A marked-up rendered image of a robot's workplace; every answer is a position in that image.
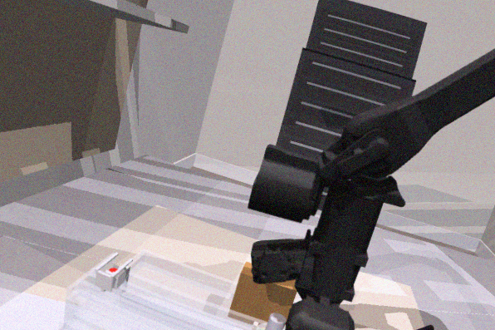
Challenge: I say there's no brown cardboard box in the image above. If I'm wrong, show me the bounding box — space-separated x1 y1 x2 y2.
230 261 297 322

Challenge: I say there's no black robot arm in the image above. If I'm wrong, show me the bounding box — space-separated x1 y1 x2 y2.
247 48 495 290

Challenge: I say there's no dark grey thin bar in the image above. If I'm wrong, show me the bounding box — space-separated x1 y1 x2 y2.
416 325 434 330

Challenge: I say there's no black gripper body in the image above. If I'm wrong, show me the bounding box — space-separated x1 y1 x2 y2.
285 226 370 330

